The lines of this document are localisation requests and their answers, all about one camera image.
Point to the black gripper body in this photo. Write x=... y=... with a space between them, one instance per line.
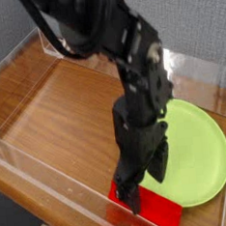
x=137 y=146

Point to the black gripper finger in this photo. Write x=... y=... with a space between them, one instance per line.
x=158 y=164
x=130 y=196

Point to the red rectangular block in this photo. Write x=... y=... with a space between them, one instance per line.
x=154 y=207

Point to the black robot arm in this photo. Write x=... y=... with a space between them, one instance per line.
x=79 y=29

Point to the green round plate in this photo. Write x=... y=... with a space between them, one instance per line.
x=196 y=169

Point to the black box under table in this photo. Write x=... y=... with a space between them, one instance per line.
x=12 y=214

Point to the clear acrylic enclosure wall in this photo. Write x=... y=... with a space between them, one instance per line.
x=57 y=147

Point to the clear acrylic corner bracket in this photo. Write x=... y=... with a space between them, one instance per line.
x=52 y=49

